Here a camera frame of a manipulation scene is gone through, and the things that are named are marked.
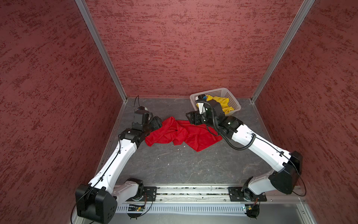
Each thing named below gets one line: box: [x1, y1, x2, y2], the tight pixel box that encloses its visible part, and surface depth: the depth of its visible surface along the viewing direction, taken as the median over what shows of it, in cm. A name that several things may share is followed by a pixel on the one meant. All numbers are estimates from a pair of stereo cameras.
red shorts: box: [144, 116, 223, 153], surface depth 92 cm
